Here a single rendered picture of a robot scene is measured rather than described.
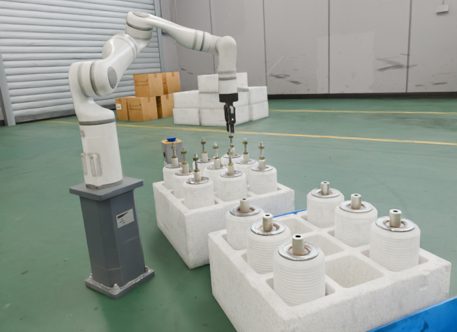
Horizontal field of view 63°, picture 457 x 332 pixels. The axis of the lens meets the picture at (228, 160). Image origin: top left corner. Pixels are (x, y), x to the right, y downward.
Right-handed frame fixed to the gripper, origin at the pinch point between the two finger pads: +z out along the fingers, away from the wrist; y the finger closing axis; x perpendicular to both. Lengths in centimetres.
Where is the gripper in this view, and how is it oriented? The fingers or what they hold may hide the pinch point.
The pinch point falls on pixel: (230, 129)
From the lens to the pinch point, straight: 146.3
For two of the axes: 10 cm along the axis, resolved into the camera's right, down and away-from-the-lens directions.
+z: 0.6, 9.7, 2.4
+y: 1.5, 2.3, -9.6
